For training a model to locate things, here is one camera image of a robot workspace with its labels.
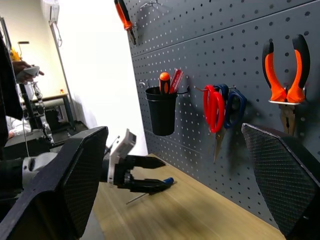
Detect white handheld controller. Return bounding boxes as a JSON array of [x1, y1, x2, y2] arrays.
[[15, 65, 41, 84]]

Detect dark grey metal pegboard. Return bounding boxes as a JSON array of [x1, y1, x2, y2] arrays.
[[122, 0, 320, 230]]

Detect orange and black screwdriver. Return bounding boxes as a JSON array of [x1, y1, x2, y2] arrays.
[[159, 71, 172, 95]]

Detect person in dark clothing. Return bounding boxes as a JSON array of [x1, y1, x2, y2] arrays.
[[0, 31, 24, 161]]

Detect person's hand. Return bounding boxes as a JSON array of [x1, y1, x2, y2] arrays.
[[11, 60, 46, 85]]

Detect black-framed desk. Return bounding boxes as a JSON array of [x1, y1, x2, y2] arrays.
[[19, 92, 76, 131]]

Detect blue-handled scissors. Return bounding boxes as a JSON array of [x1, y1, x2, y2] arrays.
[[215, 83, 248, 130]]

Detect silver double wire hook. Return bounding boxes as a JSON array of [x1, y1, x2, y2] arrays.
[[139, 0, 174, 14]]

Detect silver pliers holder hook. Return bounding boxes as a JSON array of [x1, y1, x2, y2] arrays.
[[268, 86, 307, 106]]

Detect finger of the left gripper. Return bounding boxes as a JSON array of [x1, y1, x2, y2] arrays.
[[130, 155, 167, 169], [130, 178, 174, 196]]

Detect silver background robot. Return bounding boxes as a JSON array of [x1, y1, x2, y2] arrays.
[[22, 81, 55, 146]]

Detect orange and black long-nose pliers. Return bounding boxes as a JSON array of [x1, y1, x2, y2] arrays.
[[261, 34, 312, 137]]

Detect white air conditioner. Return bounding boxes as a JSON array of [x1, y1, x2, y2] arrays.
[[48, 0, 61, 26]]

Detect red-handled scissors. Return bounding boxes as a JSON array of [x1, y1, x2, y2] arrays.
[[202, 84, 227, 164]]

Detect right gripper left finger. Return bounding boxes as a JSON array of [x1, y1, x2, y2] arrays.
[[0, 125, 110, 240]]

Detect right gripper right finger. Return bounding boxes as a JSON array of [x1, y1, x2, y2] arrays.
[[240, 122, 320, 240]]

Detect blue-handled screwdriver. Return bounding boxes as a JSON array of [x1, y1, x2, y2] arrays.
[[126, 176, 175, 206]]

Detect black plastic cup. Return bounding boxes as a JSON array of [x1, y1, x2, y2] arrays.
[[144, 84, 190, 137]]

